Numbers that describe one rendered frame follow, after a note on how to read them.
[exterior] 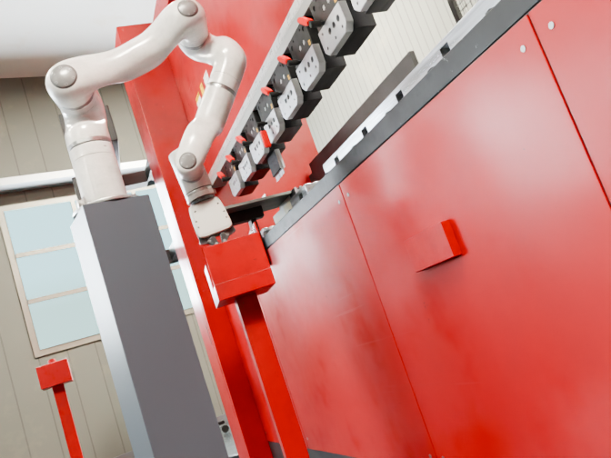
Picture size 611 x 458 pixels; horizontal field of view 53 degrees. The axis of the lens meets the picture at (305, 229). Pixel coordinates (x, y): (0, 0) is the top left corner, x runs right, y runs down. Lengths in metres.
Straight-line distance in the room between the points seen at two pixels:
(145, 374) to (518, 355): 0.90
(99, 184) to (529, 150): 1.15
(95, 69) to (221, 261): 0.64
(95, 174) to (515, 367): 1.17
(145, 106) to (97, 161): 1.52
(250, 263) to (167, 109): 1.72
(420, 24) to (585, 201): 4.16
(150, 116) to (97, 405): 2.84
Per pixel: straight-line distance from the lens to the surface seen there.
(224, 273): 1.66
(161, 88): 3.32
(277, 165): 2.27
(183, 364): 1.64
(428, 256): 1.24
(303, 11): 1.82
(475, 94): 1.07
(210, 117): 1.78
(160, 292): 1.66
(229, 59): 1.85
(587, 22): 0.90
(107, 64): 1.86
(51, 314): 5.40
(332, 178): 1.57
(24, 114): 5.99
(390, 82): 2.46
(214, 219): 1.72
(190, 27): 1.85
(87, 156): 1.77
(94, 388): 5.39
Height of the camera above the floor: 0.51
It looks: 9 degrees up
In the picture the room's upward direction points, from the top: 19 degrees counter-clockwise
